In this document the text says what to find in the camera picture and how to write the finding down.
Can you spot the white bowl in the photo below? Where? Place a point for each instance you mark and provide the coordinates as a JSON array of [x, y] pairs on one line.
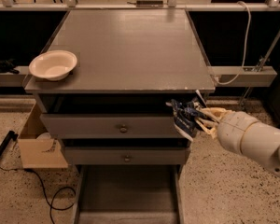
[[53, 65]]

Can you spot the black object on rail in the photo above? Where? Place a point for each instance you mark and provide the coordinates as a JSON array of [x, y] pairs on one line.
[[7, 66]]

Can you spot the cardboard box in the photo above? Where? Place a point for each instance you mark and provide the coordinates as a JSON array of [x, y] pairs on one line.
[[38, 149]]

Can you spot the grey wooden drawer cabinet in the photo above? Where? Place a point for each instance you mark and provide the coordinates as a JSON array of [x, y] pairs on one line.
[[119, 102]]

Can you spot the bottom grey open drawer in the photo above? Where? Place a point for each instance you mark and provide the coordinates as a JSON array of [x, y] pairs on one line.
[[132, 194]]

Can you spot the middle grey drawer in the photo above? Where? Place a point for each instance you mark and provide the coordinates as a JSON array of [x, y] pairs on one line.
[[126, 156]]

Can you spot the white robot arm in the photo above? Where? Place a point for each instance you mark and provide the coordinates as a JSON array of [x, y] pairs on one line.
[[244, 135]]

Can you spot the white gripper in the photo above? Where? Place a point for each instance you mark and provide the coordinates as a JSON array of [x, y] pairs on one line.
[[231, 132]]

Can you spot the top grey drawer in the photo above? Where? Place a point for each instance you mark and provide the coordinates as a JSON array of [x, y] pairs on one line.
[[83, 126]]

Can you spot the blue chip bag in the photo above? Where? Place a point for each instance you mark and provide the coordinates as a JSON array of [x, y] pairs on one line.
[[186, 113]]

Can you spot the black pole on floor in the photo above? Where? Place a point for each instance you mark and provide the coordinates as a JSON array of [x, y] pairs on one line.
[[11, 136]]

